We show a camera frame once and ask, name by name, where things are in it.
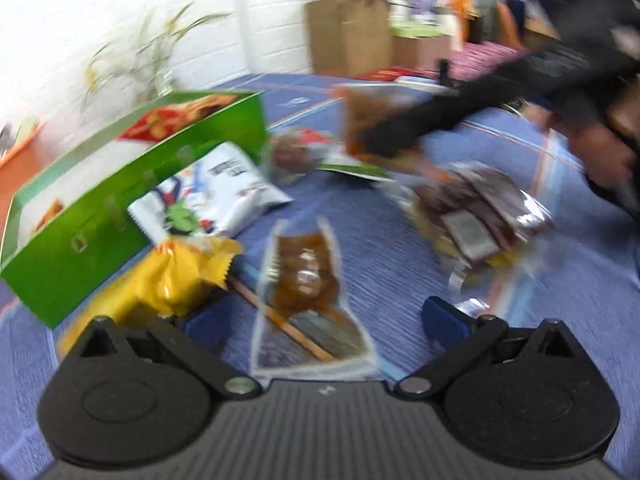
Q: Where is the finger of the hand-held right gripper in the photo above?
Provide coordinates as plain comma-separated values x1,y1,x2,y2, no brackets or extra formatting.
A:
361,59,501,160

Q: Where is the green cardboard box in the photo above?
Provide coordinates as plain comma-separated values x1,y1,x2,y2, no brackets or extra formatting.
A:
0,89,267,330

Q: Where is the blue plaid tablecloth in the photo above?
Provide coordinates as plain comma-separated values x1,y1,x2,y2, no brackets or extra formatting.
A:
0,72,640,461

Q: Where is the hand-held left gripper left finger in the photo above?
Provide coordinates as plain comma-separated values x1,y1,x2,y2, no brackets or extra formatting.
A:
74,304,263,402

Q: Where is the orange brown snack packet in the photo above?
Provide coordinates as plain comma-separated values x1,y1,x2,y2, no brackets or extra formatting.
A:
336,84,453,173

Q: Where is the pink patterned cloth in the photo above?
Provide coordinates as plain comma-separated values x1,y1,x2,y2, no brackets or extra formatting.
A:
449,41,532,82

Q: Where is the clear bag of brown snacks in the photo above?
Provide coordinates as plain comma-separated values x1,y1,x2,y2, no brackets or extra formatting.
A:
406,161,557,292

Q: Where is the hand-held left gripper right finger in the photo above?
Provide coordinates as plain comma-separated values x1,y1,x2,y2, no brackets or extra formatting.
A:
394,296,587,400

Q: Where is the person's right hand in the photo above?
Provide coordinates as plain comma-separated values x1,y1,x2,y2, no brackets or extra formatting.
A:
569,102,640,207

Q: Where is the orange plastic basin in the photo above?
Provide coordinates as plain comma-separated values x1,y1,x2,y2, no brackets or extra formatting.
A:
0,160,40,257

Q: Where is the yellow snack packet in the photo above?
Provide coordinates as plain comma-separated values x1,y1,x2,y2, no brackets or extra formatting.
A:
59,236,246,357

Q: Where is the low cardboard box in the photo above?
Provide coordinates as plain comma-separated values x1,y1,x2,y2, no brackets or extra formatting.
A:
391,34,452,69

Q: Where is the small red brown snack packet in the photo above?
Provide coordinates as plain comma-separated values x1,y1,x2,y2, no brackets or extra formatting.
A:
266,127,335,187

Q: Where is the glass vase with orchid plant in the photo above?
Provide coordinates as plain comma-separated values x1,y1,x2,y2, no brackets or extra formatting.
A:
81,1,233,107

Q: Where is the flat green white packet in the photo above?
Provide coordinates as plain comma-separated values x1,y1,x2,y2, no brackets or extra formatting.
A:
319,156,397,184

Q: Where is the white cartoon snack packet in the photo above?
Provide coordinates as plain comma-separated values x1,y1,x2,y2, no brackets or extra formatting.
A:
127,141,294,250

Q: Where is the clear packet of brown snack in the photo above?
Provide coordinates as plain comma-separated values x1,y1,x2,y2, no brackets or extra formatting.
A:
249,216,379,380

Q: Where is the brown paper bag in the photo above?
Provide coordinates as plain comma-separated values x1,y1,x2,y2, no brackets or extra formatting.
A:
305,0,394,79

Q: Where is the orange wooden stick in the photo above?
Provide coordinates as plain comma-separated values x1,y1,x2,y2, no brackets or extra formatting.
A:
229,274,337,364

